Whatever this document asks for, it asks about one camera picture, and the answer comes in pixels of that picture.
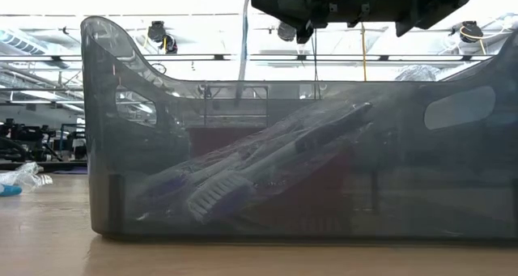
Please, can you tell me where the blue toothbrush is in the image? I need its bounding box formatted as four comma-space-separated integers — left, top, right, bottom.
0, 172, 53, 198

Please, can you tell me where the black aluminium table frame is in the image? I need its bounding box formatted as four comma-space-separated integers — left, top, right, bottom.
23, 160, 88, 173

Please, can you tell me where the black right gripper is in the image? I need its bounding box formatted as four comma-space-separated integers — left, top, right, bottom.
250, 0, 414, 45

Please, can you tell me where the black background robot rig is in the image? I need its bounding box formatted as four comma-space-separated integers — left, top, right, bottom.
0, 120, 88, 163

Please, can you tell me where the smoky translucent plastic bin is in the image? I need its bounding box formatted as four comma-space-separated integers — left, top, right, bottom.
79, 15, 518, 241

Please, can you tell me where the yellow hanging cable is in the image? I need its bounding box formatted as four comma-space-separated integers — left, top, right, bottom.
360, 23, 367, 83

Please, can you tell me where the black device with yellow cable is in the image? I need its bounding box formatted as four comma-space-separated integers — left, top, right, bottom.
459, 19, 486, 44

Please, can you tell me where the dark device with yellow stripe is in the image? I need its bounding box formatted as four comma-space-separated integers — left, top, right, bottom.
163, 33, 178, 54

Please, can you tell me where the black round hanging device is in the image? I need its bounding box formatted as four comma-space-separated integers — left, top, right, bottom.
277, 20, 299, 42
147, 19, 167, 42

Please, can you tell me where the long grey horizontal rail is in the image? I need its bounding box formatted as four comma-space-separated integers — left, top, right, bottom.
0, 53, 495, 63

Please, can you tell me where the purple toothbrush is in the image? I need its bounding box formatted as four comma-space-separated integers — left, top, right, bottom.
188, 63, 443, 225
135, 100, 365, 217

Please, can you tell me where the dark blue mat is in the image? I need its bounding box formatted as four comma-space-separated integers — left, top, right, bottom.
52, 167, 88, 175

